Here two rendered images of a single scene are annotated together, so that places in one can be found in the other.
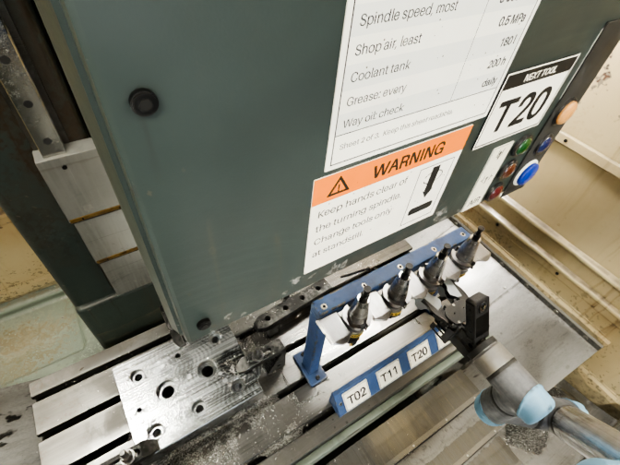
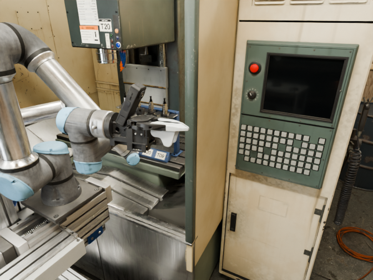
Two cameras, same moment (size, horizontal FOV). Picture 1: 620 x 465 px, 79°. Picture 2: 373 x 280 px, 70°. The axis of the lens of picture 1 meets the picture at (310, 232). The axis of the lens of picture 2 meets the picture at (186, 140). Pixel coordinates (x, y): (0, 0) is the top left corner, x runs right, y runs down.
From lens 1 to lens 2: 199 cm
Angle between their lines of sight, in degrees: 55
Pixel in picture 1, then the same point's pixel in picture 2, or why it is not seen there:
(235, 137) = (72, 17)
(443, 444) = (130, 189)
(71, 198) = (125, 75)
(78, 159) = (127, 66)
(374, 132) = (84, 21)
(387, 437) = (122, 174)
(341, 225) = (84, 35)
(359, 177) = (84, 27)
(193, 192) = (70, 21)
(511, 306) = not seen: hidden behind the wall
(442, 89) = (89, 18)
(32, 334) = not seen: hidden behind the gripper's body
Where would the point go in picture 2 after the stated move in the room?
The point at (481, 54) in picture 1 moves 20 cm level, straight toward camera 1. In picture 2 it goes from (92, 15) to (59, 15)
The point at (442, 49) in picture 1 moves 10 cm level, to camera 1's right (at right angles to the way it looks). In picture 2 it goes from (87, 13) to (89, 13)
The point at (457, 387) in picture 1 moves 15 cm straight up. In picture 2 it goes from (157, 189) to (156, 171)
